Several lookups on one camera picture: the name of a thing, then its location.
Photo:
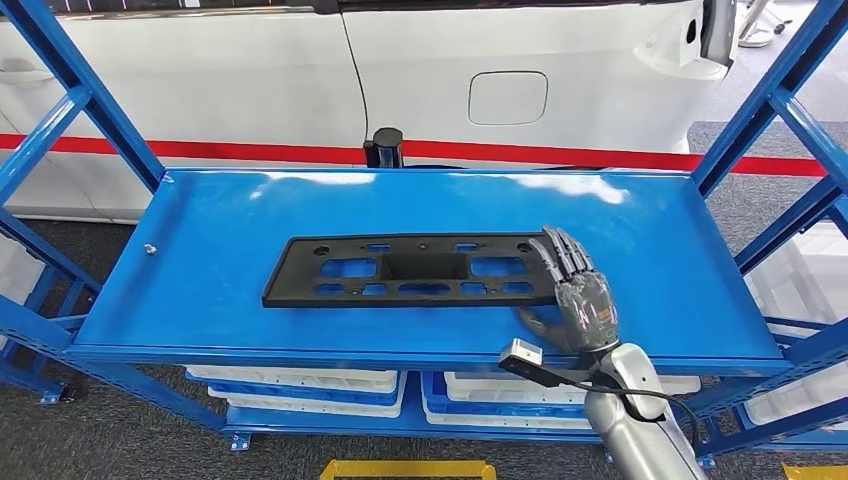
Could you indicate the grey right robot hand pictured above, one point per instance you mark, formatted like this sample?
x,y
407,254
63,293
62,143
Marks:
x,y
586,311

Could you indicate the red barrier belt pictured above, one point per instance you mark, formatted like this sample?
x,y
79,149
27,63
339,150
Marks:
x,y
199,151

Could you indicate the yellow floor tape square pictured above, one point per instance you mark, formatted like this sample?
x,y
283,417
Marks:
x,y
818,474
404,472

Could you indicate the black stanchion post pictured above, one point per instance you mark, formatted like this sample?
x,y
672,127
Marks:
x,y
387,147

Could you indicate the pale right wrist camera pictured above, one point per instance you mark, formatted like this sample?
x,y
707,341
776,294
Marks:
x,y
523,351

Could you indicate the black plastic panel part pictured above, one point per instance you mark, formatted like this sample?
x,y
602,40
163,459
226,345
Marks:
x,y
291,272

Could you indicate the blue plastic crate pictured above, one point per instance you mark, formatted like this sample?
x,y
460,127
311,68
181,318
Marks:
x,y
305,396
490,411

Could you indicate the white plastic crate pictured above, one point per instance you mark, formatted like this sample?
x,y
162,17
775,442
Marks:
x,y
503,421
16,272
503,391
298,408
802,278
802,401
298,379

